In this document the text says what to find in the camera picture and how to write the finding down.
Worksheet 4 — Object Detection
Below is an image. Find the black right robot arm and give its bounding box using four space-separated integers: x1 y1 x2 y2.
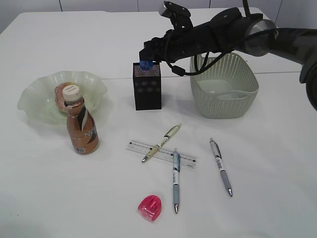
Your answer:
139 1 317 107

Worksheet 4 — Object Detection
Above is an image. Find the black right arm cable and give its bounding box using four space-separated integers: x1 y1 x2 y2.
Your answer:
164 51 236 76

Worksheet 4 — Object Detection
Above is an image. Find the black mesh pen holder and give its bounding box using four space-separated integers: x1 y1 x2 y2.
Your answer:
133 62 162 111

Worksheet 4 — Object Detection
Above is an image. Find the pink pencil sharpener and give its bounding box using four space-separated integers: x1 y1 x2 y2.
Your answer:
138 195 162 222

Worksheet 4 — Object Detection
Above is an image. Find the cream barrel pen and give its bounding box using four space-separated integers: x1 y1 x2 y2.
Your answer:
141 124 182 163

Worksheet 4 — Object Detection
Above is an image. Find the grey-green woven plastic basket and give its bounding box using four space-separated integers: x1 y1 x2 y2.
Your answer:
190 53 259 119

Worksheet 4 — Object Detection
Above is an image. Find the white grey grip pen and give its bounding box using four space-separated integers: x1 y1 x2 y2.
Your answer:
210 138 233 197

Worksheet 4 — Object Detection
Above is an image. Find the blue pencil sharpener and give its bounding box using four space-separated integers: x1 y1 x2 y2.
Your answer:
139 60 154 71

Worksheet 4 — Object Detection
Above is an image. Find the blue-grey grip pen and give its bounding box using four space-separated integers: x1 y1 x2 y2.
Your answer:
172 148 180 214

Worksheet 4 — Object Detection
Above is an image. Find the clear plastic ruler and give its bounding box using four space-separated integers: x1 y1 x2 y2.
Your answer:
126 140 198 169

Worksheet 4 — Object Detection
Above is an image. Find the pale green wavy glass plate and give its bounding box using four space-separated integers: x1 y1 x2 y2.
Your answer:
17 71 107 125

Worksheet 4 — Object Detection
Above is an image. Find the sugared bread bun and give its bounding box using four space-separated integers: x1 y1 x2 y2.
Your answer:
54 82 75 113

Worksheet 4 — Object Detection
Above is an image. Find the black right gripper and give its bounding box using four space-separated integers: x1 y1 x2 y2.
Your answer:
139 28 196 62

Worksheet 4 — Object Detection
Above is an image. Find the brown coffee drink bottle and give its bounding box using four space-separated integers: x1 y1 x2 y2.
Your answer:
62 85 99 155

